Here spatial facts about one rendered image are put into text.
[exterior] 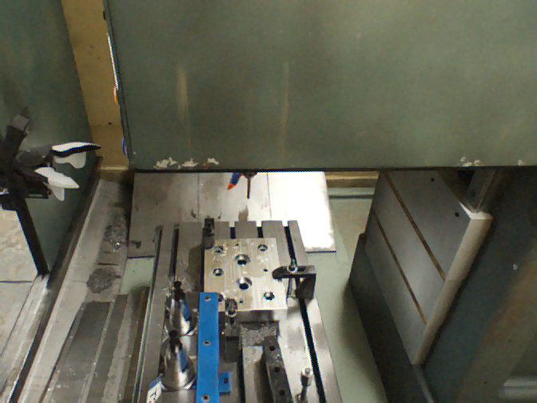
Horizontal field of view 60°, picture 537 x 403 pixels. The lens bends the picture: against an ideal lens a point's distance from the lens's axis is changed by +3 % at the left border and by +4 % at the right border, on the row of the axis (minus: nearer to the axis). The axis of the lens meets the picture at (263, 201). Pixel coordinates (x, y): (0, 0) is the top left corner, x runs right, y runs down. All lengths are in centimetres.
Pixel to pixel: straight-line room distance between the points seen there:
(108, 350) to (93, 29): 122
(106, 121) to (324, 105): 163
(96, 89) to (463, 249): 162
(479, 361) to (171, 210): 135
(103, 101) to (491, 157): 169
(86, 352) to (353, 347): 88
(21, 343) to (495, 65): 137
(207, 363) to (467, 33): 67
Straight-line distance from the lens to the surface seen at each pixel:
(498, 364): 120
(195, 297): 99
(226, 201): 204
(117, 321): 162
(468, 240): 103
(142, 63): 61
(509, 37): 70
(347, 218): 226
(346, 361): 165
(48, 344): 169
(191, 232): 162
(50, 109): 177
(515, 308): 105
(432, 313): 119
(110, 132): 221
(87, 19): 203
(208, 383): 86
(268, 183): 210
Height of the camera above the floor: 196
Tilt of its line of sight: 37 degrees down
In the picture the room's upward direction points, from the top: 4 degrees clockwise
